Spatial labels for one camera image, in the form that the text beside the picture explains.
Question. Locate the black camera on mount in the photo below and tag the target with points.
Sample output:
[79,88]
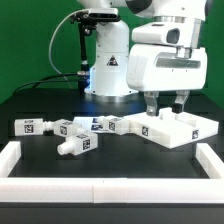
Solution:
[96,15]

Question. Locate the paper sheet with tags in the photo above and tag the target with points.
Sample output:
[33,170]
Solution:
[89,123]

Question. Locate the white U-shaped obstacle fence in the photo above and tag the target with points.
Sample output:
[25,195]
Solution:
[113,190]

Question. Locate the white square tabletop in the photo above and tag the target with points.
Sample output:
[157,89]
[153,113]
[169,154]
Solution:
[170,129]

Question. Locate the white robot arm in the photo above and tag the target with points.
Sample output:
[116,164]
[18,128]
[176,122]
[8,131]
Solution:
[114,39]

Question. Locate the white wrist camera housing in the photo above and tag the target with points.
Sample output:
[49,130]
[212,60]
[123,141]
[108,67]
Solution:
[164,33]

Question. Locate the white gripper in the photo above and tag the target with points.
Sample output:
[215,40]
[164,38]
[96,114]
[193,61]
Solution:
[156,68]

